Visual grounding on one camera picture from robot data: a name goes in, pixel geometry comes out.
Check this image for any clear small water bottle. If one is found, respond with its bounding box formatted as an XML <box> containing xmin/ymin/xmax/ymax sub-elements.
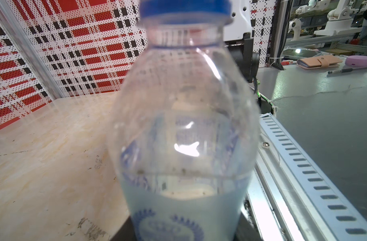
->
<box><xmin>107</xmin><ymin>13</ymin><xmax>259</xmax><ymax>241</ymax></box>

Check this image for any pink wallet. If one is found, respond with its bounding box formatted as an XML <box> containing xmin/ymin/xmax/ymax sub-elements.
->
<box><xmin>297</xmin><ymin>55</ymin><xmax>343</xmax><ymax>70</ymax></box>

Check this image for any blue bottle cap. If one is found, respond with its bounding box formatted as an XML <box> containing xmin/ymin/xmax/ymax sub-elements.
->
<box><xmin>139</xmin><ymin>0</ymin><xmax>232</xmax><ymax>18</ymax></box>

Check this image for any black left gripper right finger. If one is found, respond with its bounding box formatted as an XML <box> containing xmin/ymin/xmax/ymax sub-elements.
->
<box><xmin>233</xmin><ymin>213</ymin><xmax>263</xmax><ymax>241</ymax></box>

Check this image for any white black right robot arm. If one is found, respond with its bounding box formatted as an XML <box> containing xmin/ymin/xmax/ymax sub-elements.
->
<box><xmin>224</xmin><ymin>0</ymin><xmax>259</xmax><ymax>83</ymax></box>

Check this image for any black pen on desk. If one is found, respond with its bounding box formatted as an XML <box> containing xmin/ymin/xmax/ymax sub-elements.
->
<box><xmin>328</xmin><ymin>66</ymin><xmax>367</xmax><ymax>75</ymax></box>

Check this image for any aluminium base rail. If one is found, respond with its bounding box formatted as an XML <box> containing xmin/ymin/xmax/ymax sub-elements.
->
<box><xmin>242</xmin><ymin>113</ymin><xmax>367</xmax><ymax>241</ymax></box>

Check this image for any pink round case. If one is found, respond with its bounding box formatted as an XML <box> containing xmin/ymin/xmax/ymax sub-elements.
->
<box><xmin>345</xmin><ymin>55</ymin><xmax>367</xmax><ymax>68</ymax></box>

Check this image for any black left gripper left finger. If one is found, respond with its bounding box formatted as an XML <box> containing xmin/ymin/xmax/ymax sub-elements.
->
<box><xmin>110</xmin><ymin>216</ymin><xmax>137</xmax><ymax>241</ymax></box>

